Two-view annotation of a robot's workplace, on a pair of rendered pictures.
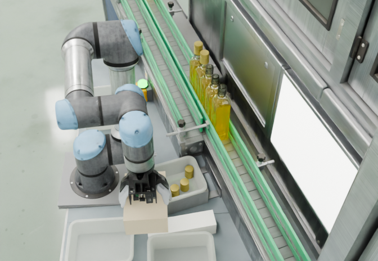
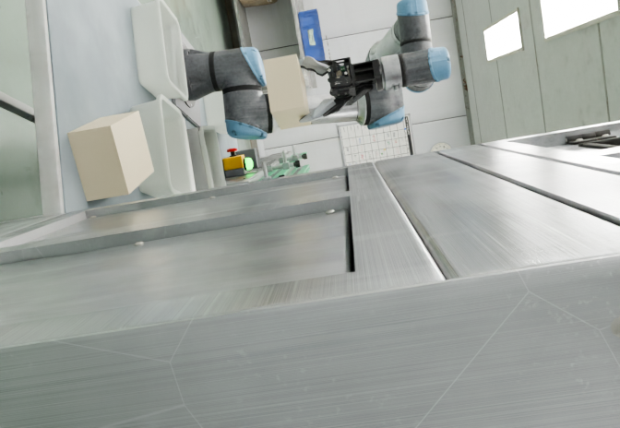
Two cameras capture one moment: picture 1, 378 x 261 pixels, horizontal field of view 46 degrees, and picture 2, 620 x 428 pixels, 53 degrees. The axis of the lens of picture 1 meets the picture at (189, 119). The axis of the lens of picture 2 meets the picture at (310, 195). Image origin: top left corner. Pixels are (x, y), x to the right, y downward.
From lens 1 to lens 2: 1.25 m
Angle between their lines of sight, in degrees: 44
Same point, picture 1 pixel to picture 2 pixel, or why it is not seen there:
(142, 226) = (282, 78)
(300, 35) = not seen: hidden behind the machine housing
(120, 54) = (380, 100)
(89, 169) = (225, 62)
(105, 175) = (206, 84)
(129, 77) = (349, 112)
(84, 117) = (422, 22)
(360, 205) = not seen: outside the picture
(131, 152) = (417, 56)
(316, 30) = not seen: hidden behind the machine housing
